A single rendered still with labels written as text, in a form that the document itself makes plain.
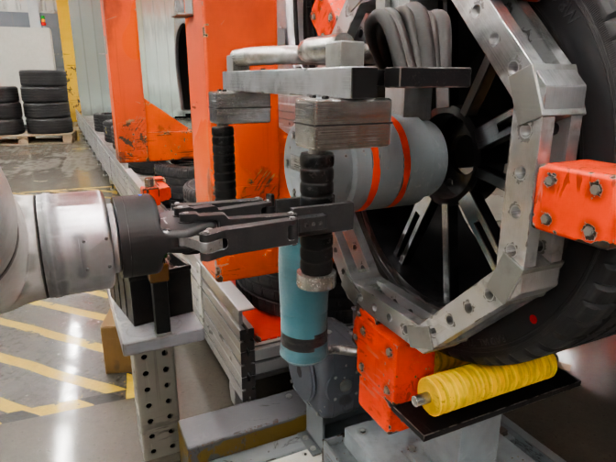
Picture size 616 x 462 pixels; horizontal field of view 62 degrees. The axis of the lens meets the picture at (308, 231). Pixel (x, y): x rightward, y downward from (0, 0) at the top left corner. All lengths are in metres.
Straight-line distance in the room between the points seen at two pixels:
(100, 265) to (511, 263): 0.43
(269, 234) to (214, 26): 0.71
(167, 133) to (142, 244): 2.62
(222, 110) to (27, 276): 0.46
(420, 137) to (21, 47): 11.23
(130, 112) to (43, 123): 6.06
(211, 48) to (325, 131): 0.64
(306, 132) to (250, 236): 0.13
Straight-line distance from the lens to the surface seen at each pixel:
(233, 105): 0.83
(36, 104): 9.07
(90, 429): 1.71
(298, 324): 0.90
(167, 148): 3.08
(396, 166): 0.72
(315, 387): 1.19
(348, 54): 0.53
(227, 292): 1.48
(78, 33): 13.72
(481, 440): 1.10
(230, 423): 1.41
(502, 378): 0.88
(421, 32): 0.58
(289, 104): 2.03
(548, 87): 0.59
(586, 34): 0.67
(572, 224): 0.57
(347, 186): 0.69
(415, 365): 0.88
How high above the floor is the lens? 0.97
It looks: 16 degrees down
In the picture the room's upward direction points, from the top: straight up
